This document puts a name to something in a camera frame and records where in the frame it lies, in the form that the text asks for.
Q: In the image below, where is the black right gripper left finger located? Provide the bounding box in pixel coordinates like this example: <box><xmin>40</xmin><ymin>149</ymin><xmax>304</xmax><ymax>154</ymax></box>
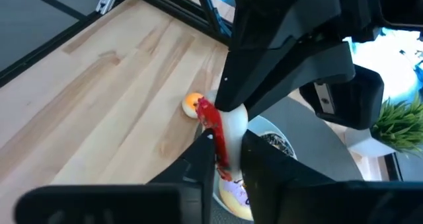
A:
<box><xmin>15</xmin><ymin>129</ymin><xmax>216</xmax><ymax>224</ymax></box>

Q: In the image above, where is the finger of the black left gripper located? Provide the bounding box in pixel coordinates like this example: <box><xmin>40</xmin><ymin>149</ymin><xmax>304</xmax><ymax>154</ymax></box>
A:
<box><xmin>215</xmin><ymin>5</ymin><xmax>342</xmax><ymax>113</ymax></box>
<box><xmin>244</xmin><ymin>41</ymin><xmax>385</xmax><ymax>130</ymax></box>

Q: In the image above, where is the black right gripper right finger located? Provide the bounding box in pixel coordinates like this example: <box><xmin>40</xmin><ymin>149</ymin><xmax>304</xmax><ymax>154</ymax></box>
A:
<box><xmin>240</xmin><ymin>130</ymin><xmax>423</xmax><ymax>224</ymax></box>

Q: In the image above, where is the purple icing donut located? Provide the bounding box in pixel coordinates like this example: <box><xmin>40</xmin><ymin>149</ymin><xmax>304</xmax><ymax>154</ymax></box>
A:
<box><xmin>217</xmin><ymin>179</ymin><xmax>254</xmax><ymax>221</ymax></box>

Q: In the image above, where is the round flat tray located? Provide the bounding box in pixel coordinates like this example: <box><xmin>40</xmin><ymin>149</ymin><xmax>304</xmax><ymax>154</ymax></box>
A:
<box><xmin>210</xmin><ymin>96</ymin><xmax>364</xmax><ymax>224</ymax></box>

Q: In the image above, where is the green plant in white pot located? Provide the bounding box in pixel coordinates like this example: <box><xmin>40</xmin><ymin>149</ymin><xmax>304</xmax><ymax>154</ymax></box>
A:
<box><xmin>345</xmin><ymin>94</ymin><xmax>423</xmax><ymax>159</ymax></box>

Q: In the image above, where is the white plate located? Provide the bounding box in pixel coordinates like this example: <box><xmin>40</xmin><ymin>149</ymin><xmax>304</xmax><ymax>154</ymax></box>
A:
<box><xmin>211</xmin><ymin>114</ymin><xmax>298</xmax><ymax>224</ymax></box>

